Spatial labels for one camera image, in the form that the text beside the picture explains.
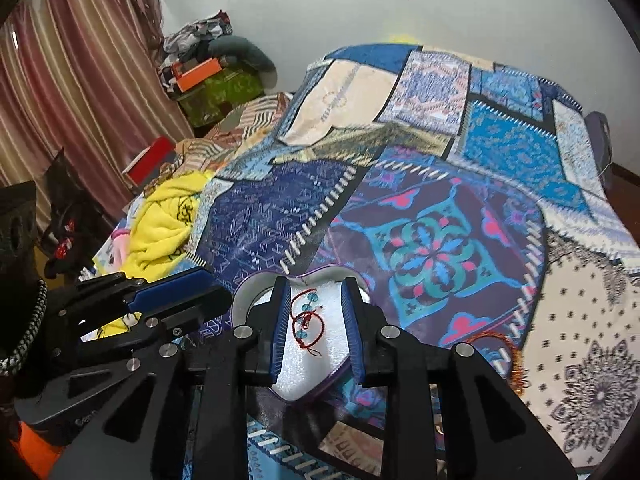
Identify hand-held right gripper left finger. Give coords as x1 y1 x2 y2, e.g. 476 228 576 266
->
48 276 293 480

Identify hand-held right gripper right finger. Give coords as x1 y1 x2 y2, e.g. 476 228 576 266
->
340 276 581 480

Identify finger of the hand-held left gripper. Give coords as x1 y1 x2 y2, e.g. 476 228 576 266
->
74 286 234 367
59 266 212 332

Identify red string bracelet blue beads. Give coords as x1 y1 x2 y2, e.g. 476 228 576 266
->
290 289 327 358

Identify purple heart-shaped jewelry box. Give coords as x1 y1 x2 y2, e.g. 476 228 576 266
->
232 266 374 404

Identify yellow towel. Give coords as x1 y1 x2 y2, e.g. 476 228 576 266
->
80 169 221 343

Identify pastel cartoon printed sheet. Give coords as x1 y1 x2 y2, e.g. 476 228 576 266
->
92 207 138 273

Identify black bag with red print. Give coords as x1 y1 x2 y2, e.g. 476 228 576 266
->
41 147 118 281

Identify red box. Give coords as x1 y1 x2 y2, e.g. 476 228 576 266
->
121 136 177 190

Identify black perforated bag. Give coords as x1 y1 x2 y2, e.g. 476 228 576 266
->
0 180 40 283

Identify brown zigzag patterned cloth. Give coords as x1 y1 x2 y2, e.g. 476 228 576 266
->
172 91 297 183

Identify blue patchwork blanket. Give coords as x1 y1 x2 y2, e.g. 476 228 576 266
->
182 42 640 480

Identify green patterned box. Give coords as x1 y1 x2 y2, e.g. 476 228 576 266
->
177 66 266 128

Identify orange box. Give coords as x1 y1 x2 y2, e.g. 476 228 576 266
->
170 57 223 95

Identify pink striped curtain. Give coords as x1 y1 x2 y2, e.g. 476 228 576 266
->
0 0 197 221

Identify dark grey pillow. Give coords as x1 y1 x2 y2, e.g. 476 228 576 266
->
207 35 277 73

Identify pile of clothes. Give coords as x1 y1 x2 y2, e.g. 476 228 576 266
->
159 10 233 86

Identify grey blue cushion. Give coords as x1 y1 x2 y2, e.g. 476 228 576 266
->
584 111 614 178

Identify black white braided cord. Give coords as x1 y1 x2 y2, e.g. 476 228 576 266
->
0 279 49 376

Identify orange beaded bracelet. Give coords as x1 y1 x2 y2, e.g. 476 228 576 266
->
470 332 527 397

